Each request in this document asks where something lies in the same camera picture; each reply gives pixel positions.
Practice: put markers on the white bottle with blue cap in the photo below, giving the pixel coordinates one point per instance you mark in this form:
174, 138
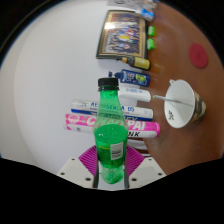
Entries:
136, 95

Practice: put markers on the metal spoon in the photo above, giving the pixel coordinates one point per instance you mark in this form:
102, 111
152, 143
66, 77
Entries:
166, 99

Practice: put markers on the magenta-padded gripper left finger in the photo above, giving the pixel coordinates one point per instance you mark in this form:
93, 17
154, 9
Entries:
76, 170

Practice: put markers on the white and blue tube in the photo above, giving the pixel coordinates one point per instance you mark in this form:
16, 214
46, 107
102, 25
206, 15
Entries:
83, 106

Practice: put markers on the flat round red coaster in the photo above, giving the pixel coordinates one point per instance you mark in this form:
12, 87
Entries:
198, 56

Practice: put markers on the dark amber bottle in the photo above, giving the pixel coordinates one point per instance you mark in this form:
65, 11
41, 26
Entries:
138, 62

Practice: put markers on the pink and white tube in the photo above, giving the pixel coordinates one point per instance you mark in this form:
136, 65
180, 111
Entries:
80, 121

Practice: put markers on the blue and white packet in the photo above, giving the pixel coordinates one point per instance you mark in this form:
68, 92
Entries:
147, 14

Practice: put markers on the framed group photo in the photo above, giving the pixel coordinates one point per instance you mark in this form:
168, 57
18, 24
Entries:
121, 33

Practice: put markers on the white cup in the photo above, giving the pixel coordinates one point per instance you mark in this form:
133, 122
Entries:
178, 113

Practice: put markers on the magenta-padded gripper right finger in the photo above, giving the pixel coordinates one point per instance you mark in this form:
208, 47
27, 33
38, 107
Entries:
146, 170

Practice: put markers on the green plastic drink bottle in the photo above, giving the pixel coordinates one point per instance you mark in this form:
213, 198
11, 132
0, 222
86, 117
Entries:
111, 146

